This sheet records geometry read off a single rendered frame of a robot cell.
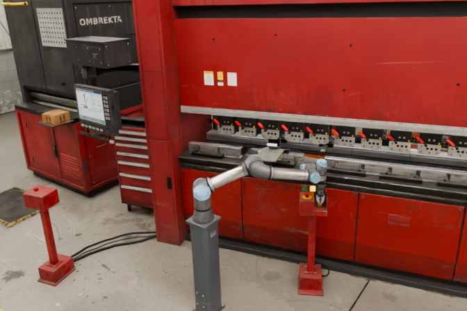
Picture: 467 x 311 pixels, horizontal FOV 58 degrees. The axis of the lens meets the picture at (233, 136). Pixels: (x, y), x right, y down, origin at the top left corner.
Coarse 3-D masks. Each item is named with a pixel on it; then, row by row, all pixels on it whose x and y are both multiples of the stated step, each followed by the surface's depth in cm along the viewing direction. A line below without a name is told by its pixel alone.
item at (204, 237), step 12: (216, 216) 293; (192, 228) 287; (204, 228) 279; (216, 228) 291; (192, 240) 291; (204, 240) 285; (216, 240) 293; (192, 252) 295; (204, 252) 288; (216, 252) 296; (192, 264) 301; (204, 264) 291; (216, 264) 299; (204, 276) 294; (216, 276) 301; (204, 288) 298; (216, 288) 304; (204, 300) 302; (216, 300) 307
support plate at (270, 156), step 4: (264, 148) 353; (268, 148) 353; (260, 152) 345; (264, 152) 344; (268, 152) 344; (272, 152) 344; (276, 152) 344; (280, 152) 343; (260, 156) 336; (264, 156) 336; (268, 156) 335; (272, 156) 335; (276, 156) 335; (264, 160) 329; (268, 160) 328; (272, 160) 327; (276, 160) 328
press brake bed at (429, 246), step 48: (192, 192) 381; (240, 192) 362; (288, 192) 345; (336, 192) 329; (384, 192) 315; (240, 240) 387; (288, 240) 362; (336, 240) 342; (384, 240) 327; (432, 240) 313; (432, 288) 326
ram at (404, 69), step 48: (192, 48) 348; (240, 48) 332; (288, 48) 318; (336, 48) 305; (384, 48) 293; (432, 48) 282; (192, 96) 362; (240, 96) 345; (288, 96) 330; (336, 96) 316; (384, 96) 303; (432, 96) 292
